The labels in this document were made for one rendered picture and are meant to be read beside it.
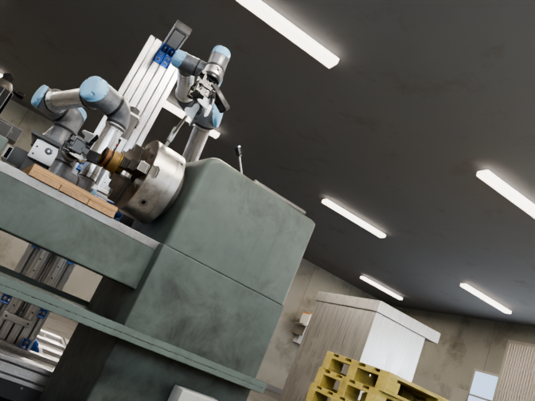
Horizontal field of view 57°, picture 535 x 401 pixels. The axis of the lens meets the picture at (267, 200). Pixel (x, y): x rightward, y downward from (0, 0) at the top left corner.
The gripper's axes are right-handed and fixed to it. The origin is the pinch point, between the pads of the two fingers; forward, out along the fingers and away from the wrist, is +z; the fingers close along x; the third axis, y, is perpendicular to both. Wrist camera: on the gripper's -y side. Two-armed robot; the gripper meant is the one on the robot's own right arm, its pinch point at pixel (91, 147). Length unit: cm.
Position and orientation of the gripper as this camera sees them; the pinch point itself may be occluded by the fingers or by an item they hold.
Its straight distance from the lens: 191.3
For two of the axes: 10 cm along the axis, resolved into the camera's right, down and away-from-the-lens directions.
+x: 3.9, -8.8, 2.8
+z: 5.6, -0.2, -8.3
